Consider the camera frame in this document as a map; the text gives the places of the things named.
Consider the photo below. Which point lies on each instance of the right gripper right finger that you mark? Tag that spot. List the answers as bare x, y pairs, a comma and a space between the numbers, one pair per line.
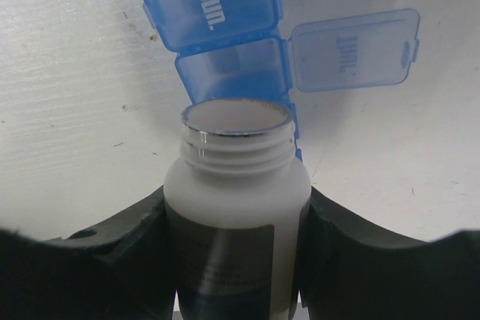
352, 268

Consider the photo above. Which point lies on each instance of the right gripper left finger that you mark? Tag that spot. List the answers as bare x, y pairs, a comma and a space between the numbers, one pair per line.
119, 268

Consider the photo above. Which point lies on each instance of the white pill bottle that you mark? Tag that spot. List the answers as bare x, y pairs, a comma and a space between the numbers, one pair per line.
236, 200

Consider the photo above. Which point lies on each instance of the blue weekly pill organizer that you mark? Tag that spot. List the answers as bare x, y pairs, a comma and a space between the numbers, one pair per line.
287, 51

